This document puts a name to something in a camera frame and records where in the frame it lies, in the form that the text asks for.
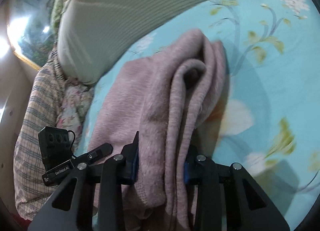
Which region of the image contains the turquoise floral bed sheet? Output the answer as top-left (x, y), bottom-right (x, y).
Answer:
top-left (77, 0), bottom-right (319, 230)

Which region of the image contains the framed landscape painting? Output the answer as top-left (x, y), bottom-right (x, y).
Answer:
top-left (6, 0), bottom-right (55, 70)

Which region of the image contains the mauve knit sweater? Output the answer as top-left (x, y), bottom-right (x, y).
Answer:
top-left (88, 29), bottom-right (226, 230)

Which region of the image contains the plaid checked blanket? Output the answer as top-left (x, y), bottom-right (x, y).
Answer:
top-left (13, 49), bottom-right (65, 220)

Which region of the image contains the grey-green striped pillow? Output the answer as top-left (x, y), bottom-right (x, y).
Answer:
top-left (57, 0), bottom-right (206, 84)

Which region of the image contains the floral patterned cloth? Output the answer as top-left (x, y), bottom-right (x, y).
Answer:
top-left (56, 77), bottom-right (94, 148)

